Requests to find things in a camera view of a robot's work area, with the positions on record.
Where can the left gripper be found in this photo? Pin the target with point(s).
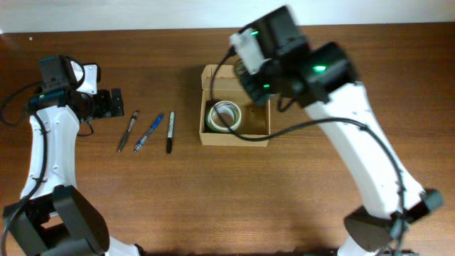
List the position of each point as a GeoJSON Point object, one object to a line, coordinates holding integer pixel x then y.
{"type": "Point", "coordinates": [116, 102]}

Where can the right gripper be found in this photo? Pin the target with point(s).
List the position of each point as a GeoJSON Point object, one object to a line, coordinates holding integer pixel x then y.
{"type": "Point", "coordinates": [254, 93]}

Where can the white masking tape roll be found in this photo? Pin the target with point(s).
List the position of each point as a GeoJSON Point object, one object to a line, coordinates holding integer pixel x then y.
{"type": "Point", "coordinates": [225, 116]}

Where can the green tape roll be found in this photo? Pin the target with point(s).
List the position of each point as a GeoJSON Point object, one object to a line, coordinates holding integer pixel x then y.
{"type": "Point", "coordinates": [212, 122]}

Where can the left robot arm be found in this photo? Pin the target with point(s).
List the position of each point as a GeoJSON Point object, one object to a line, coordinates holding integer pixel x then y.
{"type": "Point", "coordinates": [52, 217]}

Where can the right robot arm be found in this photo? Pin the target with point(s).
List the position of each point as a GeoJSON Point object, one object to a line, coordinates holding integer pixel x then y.
{"type": "Point", "coordinates": [275, 58]}

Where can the black gel pen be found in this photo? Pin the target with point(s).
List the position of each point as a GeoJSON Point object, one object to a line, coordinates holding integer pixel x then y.
{"type": "Point", "coordinates": [128, 131]}

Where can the open cardboard box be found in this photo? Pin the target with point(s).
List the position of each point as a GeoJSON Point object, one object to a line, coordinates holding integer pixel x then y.
{"type": "Point", "coordinates": [224, 98]}

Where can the blue gel pen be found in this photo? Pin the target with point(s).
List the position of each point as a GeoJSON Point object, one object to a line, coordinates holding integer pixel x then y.
{"type": "Point", "coordinates": [148, 133]}

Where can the black sharpie marker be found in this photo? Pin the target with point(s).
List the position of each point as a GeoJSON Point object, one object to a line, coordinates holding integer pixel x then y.
{"type": "Point", "coordinates": [169, 140]}

